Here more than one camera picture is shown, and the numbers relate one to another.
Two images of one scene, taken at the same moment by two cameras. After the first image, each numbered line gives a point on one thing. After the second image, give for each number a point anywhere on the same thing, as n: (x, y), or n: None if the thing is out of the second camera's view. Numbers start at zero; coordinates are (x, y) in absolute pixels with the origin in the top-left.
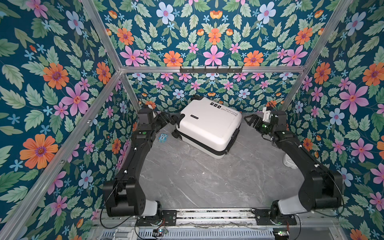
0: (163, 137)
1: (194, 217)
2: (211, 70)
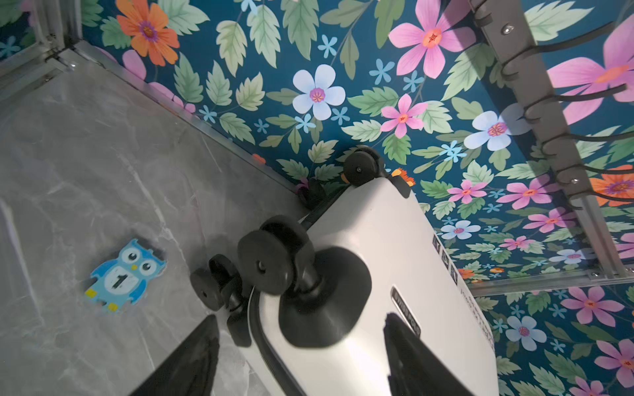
0: (123, 280)
1: None
2: (506, 23)
